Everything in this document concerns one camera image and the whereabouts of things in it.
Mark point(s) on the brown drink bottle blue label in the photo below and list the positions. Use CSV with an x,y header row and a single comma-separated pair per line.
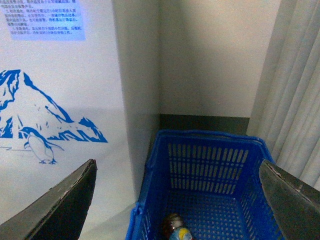
x,y
173,228

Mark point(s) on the white instruction sticker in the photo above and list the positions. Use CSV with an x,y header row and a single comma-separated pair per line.
x,y
43,20

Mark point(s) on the white chest freezer blue rim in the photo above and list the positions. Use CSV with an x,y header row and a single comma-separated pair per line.
x,y
64,102

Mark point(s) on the blue plastic crate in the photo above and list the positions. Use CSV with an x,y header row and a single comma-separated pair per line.
x,y
212,180

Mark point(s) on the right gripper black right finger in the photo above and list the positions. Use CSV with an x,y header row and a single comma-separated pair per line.
x,y
295,204

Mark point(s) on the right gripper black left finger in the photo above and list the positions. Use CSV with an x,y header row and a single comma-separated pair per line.
x,y
60,213

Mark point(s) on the white vertical blind curtain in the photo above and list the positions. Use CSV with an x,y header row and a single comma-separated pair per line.
x,y
286,110

